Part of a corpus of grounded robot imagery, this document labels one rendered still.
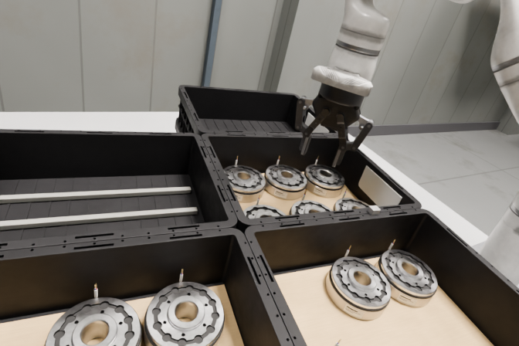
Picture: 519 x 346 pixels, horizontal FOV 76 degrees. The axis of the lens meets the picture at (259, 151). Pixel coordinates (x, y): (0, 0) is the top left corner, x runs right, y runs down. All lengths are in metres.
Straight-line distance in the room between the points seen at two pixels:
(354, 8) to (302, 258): 0.41
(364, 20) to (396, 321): 0.47
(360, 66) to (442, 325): 0.44
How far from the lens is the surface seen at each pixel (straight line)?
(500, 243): 0.89
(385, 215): 0.67
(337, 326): 0.58
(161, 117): 1.34
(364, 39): 0.54
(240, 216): 0.53
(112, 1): 2.17
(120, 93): 2.32
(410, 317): 0.66
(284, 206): 0.75
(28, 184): 0.77
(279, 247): 0.57
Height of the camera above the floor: 1.27
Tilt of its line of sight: 28 degrees down
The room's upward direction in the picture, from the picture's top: 14 degrees clockwise
